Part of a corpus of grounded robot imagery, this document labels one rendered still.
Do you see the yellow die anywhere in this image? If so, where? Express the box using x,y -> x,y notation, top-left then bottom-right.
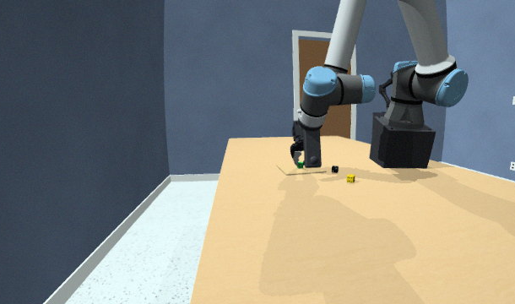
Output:
346,174 -> 355,183

